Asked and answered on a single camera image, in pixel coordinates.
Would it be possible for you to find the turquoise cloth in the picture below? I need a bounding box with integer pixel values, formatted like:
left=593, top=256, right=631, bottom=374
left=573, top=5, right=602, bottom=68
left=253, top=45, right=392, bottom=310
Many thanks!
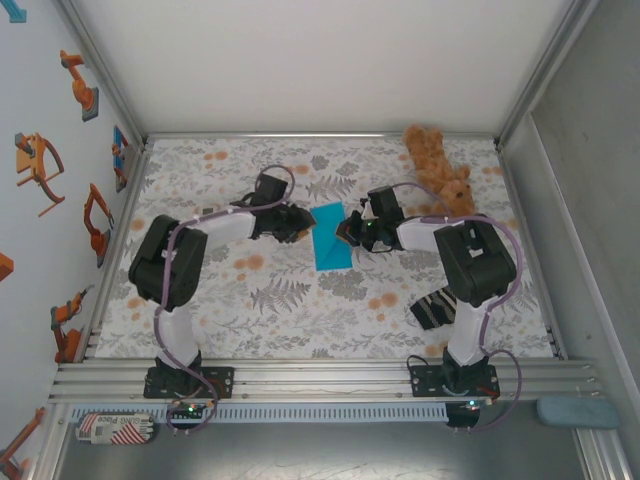
left=309, top=202, right=354, bottom=273

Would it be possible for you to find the floral patterned table mat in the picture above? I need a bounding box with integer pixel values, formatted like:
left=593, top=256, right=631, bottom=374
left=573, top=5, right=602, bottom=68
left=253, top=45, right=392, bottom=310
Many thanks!
left=94, top=137, right=564, bottom=360

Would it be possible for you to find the brown teddy bear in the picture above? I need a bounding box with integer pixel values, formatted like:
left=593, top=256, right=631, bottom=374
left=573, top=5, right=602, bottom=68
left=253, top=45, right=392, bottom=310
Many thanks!
left=402, top=123, right=477, bottom=225

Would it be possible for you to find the black white striped sock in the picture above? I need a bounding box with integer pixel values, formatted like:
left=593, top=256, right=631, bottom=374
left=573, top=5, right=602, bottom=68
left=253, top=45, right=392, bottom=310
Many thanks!
left=409, top=284, right=460, bottom=331

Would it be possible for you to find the red white patterned packet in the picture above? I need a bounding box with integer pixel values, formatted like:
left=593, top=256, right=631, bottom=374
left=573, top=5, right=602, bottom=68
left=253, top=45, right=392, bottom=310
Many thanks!
left=74, top=412, right=156, bottom=446

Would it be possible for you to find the blue-grey oval pad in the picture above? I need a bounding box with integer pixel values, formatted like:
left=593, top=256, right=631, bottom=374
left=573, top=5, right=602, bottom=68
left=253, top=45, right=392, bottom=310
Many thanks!
left=537, top=396, right=621, bottom=430

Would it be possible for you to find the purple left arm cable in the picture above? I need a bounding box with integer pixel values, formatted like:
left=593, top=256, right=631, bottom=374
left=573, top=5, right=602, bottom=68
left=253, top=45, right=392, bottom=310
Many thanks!
left=153, top=164, right=296, bottom=436

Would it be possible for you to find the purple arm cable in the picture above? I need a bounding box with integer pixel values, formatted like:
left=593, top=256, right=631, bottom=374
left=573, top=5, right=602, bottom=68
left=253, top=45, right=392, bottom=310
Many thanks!
left=392, top=181, right=526, bottom=435
left=153, top=164, right=296, bottom=436

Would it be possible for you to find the aluminium frame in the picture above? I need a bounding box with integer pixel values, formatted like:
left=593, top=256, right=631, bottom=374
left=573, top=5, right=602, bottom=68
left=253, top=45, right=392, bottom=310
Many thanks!
left=47, top=0, right=621, bottom=480

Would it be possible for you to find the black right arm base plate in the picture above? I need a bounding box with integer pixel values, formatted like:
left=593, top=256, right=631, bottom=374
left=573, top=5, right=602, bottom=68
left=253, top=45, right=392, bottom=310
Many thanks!
left=409, top=364, right=500, bottom=400

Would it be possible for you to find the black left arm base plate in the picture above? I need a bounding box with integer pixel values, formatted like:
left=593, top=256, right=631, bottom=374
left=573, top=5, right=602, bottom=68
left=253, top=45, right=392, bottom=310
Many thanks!
left=143, top=366, right=236, bottom=400

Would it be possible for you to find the white slotted cable duct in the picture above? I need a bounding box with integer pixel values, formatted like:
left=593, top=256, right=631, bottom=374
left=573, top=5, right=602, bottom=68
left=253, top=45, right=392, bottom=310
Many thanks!
left=69, top=403, right=449, bottom=422

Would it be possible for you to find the blue orange wall sticker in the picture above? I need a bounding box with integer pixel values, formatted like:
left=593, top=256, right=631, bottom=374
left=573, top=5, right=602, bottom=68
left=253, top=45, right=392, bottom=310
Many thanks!
left=112, top=124, right=132, bottom=194

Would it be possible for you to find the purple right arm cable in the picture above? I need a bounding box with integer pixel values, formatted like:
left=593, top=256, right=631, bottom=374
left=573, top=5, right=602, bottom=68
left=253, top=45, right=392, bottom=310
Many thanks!
left=392, top=181, right=526, bottom=435

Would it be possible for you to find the orange grey gripper wall sticker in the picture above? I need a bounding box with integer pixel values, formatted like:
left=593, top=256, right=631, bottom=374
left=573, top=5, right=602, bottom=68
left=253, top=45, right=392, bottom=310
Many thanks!
left=13, top=132, right=67, bottom=218

